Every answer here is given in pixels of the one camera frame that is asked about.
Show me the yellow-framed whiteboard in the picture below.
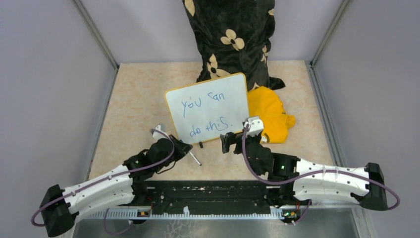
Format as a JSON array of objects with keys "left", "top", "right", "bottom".
[{"left": 165, "top": 73, "right": 250, "bottom": 144}]

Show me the purple cable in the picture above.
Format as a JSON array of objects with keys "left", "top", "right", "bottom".
[
  {"left": 30, "top": 128, "right": 175, "bottom": 237},
  {"left": 241, "top": 126, "right": 401, "bottom": 211}
]

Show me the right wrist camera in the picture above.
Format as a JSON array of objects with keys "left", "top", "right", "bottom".
[{"left": 244, "top": 116, "right": 264, "bottom": 137}]

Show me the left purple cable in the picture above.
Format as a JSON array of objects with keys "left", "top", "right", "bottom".
[{"left": 30, "top": 128, "right": 175, "bottom": 237}]

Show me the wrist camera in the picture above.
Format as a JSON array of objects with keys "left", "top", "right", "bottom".
[
  {"left": 244, "top": 116, "right": 264, "bottom": 137},
  {"left": 150, "top": 123, "right": 170, "bottom": 141}
]

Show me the yellow t-shirt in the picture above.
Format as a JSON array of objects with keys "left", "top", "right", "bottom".
[{"left": 248, "top": 86, "right": 296, "bottom": 144}]

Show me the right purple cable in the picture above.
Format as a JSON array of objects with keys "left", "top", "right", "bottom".
[{"left": 241, "top": 126, "right": 401, "bottom": 211}]

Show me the black floral blanket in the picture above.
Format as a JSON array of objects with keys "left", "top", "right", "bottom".
[{"left": 182, "top": 0, "right": 285, "bottom": 91}]

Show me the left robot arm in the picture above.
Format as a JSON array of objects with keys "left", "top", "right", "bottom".
[{"left": 36, "top": 135, "right": 193, "bottom": 238}]

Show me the white marker pen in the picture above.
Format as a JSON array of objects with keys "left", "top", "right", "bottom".
[{"left": 189, "top": 151, "right": 202, "bottom": 166}]

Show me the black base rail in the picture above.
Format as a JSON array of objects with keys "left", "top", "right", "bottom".
[{"left": 113, "top": 178, "right": 313, "bottom": 221}]

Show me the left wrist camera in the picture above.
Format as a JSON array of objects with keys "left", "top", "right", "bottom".
[{"left": 150, "top": 123, "right": 170, "bottom": 141}]

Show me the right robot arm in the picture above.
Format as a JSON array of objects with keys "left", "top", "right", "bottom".
[{"left": 220, "top": 132, "right": 389, "bottom": 211}]

